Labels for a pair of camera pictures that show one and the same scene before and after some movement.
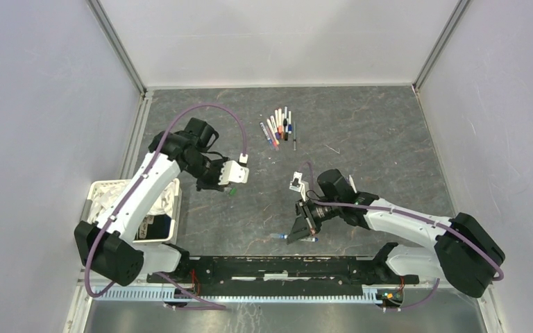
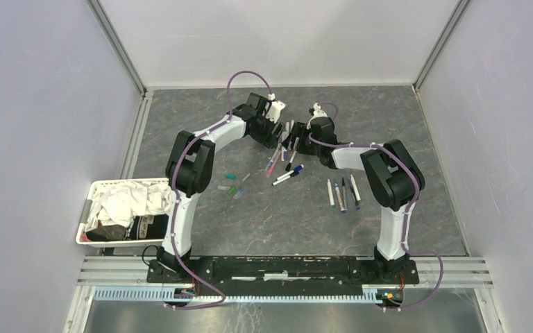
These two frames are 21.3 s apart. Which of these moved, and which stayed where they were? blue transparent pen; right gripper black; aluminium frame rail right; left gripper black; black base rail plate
Moved: blue transparent pen; left gripper black; right gripper black
Stayed: aluminium frame rail right; black base rail plate
